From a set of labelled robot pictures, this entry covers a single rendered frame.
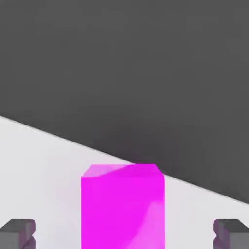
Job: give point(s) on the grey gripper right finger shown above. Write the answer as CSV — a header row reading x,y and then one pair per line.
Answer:
x,y
232,235

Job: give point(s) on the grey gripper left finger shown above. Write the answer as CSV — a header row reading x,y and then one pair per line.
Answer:
x,y
16,235

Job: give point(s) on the small magenta cube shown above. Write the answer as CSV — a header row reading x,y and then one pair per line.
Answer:
x,y
122,210

